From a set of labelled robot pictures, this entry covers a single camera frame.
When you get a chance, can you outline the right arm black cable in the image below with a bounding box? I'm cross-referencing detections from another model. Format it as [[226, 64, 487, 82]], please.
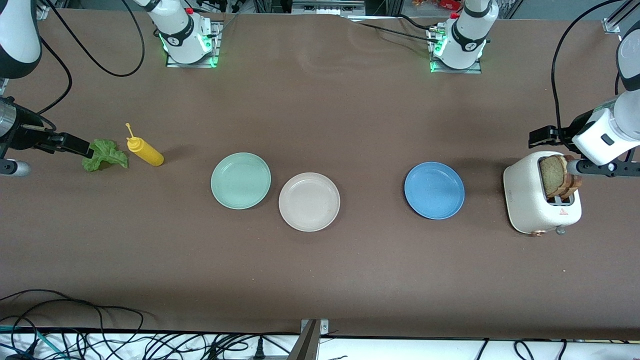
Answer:
[[30, 0, 146, 132]]

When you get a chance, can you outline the yellow mustard squeeze bottle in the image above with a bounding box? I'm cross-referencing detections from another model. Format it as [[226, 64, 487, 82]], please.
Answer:
[[125, 123, 165, 167]]

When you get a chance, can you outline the grey metal bracket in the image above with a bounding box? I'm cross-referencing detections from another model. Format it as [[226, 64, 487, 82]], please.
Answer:
[[286, 318, 331, 360]]

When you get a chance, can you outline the red packet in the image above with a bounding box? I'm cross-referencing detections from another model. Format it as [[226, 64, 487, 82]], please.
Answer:
[[411, 0, 463, 12]]

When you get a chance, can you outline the long black looping cable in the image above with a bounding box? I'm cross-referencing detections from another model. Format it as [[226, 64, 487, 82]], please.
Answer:
[[0, 289, 151, 360]]

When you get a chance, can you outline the black cable on table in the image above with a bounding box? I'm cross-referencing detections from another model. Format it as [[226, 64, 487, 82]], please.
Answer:
[[397, 14, 438, 32], [356, 21, 441, 46]]

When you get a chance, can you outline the beige round plate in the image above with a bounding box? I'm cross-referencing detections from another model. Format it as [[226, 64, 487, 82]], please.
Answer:
[[278, 172, 341, 233]]

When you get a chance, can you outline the blue round plate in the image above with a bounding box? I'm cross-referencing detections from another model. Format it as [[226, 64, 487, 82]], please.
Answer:
[[404, 161, 466, 220]]

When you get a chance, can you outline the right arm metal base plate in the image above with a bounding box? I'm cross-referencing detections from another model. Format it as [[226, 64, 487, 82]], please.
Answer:
[[166, 20, 223, 69]]

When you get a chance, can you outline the teal cable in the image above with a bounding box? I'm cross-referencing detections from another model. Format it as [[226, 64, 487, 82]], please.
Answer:
[[0, 325, 68, 360]]

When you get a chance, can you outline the green lettuce leaf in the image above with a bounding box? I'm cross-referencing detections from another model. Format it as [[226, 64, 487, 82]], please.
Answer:
[[82, 139, 129, 172]]

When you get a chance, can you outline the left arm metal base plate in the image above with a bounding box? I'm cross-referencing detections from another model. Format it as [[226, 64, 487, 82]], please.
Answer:
[[427, 27, 483, 75]]

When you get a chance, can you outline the white two-slot toaster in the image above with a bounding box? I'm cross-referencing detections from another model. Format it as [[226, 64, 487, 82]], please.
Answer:
[[503, 151, 583, 236]]

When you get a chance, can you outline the brown bread slice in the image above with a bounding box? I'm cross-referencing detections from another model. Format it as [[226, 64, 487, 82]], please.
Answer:
[[539, 154, 569, 198], [563, 155, 583, 201]]

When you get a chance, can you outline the aluminium corner profile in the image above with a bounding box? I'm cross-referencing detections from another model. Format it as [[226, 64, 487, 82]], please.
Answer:
[[602, 0, 640, 35]]

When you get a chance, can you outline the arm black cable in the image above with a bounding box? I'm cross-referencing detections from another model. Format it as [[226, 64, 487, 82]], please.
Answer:
[[30, 0, 146, 132], [551, 0, 628, 146]]

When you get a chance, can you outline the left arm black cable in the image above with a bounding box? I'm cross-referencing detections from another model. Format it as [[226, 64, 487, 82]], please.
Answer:
[[551, 0, 628, 146]]

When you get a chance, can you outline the green round plate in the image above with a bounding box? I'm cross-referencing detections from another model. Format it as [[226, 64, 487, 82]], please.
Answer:
[[210, 152, 272, 210]]

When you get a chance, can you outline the grey metal box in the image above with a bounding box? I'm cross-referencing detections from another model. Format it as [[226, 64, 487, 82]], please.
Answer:
[[291, 0, 367, 16]]

